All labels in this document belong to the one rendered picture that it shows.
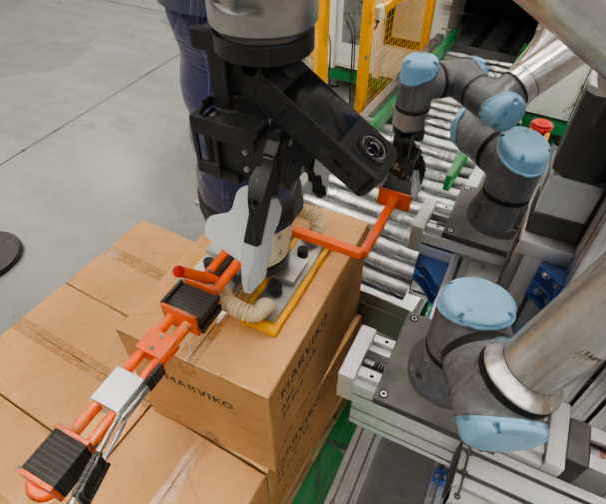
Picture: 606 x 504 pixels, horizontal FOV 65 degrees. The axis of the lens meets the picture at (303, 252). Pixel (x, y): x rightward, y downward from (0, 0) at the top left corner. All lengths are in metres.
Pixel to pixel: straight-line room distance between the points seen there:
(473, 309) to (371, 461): 1.06
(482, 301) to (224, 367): 0.56
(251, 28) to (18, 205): 3.08
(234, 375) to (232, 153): 0.72
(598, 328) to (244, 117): 0.43
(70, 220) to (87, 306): 1.34
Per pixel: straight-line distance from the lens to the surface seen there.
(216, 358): 1.08
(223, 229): 0.40
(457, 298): 0.78
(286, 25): 0.33
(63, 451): 0.89
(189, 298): 1.00
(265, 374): 1.05
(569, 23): 0.52
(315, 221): 1.24
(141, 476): 1.44
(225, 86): 0.38
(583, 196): 0.91
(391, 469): 1.77
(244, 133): 0.37
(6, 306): 2.76
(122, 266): 1.90
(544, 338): 0.64
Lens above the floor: 1.84
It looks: 45 degrees down
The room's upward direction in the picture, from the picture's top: straight up
